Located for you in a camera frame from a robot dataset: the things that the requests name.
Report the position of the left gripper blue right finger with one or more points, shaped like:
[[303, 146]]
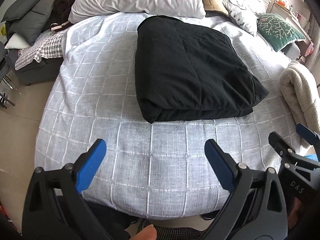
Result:
[[223, 165]]

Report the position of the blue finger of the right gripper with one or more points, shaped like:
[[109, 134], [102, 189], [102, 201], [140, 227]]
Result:
[[309, 136], [279, 144]]

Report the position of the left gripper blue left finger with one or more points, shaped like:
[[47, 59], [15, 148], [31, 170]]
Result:
[[87, 165]]

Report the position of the black quilted coat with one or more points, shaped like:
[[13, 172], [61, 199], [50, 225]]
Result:
[[186, 72]]

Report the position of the person's right hand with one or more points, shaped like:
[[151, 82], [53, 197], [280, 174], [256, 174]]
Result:
[[303, 213]]

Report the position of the person's left hand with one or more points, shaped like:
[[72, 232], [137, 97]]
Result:
[[148, 233]]

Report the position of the cream fleece blanket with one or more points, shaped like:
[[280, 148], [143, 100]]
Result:
[[299, 89]]

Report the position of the light grey checked duvet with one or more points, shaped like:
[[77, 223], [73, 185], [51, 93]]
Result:
[[157, 170]]

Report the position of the dark grey bed base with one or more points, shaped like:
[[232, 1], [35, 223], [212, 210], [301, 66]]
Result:
[[45, 71]]

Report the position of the green coral pattern cushion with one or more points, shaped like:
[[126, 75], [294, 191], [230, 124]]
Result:
[[277, 32]]

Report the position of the grey folding chair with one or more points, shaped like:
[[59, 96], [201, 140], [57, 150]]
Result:
[[5, 79]]

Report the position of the grey plaid sheet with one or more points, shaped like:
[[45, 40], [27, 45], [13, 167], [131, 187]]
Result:
[[47, 46]]

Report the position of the bookshelf with books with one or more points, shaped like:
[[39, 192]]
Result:
[[299, 14]]

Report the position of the white patterned pillow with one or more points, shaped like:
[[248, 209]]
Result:
[[245, 13]]

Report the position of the grey padded quilt pile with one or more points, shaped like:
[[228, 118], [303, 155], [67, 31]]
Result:
[[27, 18]]

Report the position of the dark brown plush garment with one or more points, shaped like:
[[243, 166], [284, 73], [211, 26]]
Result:
[[60, 15]]

